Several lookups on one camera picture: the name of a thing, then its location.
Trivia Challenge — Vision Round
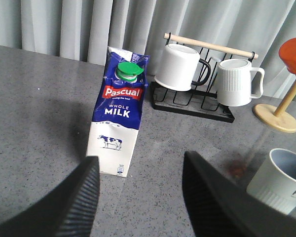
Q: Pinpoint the black wire mug rack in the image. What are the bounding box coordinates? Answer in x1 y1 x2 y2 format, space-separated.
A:
150 33 259 123

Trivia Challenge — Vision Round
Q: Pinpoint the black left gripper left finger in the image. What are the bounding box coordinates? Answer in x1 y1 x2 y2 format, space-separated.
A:
0 157 100 237

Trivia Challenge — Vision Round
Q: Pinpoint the orange mug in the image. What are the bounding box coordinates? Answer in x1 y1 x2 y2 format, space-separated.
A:
279 38 296 75

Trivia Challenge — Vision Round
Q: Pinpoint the wooden mug tree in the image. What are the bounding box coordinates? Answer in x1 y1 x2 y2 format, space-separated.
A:
253 80 296 133

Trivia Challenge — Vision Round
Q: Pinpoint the grey curtain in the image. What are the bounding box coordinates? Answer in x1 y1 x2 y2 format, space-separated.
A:
0 0 296 98

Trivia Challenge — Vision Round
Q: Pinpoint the white ribbed mug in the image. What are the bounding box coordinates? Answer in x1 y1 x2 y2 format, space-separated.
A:
215 59 265 107

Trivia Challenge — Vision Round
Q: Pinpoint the cream HOME mug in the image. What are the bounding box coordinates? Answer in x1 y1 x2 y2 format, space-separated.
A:
246 148 296 215

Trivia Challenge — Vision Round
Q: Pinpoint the blue white milk carton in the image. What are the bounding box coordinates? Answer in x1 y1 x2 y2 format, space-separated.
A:
86 46 149 177

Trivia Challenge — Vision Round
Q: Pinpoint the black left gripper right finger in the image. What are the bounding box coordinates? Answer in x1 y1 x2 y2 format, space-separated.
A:
182 151 296 237

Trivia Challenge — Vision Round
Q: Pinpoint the white mug black handle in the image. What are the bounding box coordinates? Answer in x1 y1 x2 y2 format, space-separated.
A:
154 44 211 91

